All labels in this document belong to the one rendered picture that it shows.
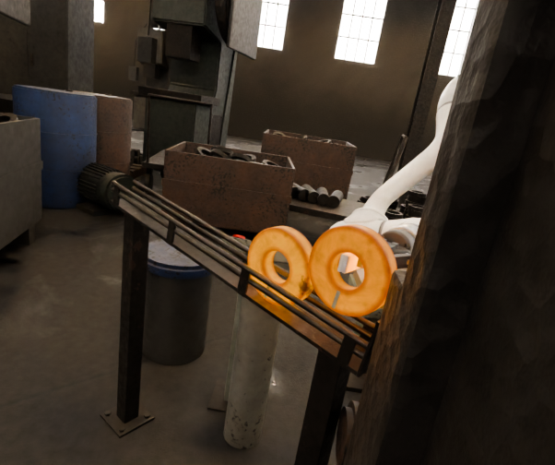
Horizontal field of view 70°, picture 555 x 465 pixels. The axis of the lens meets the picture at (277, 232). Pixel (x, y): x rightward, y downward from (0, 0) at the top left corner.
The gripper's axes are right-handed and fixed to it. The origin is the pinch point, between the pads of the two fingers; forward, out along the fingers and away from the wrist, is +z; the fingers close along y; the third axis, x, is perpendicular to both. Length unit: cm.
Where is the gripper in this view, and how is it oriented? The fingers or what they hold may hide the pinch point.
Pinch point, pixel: (353, 260)
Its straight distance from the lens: 68.9
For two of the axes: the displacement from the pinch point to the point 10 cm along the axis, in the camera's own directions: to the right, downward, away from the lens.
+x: 1.8, -9.5, -2.6
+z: -6.3, 0.9, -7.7
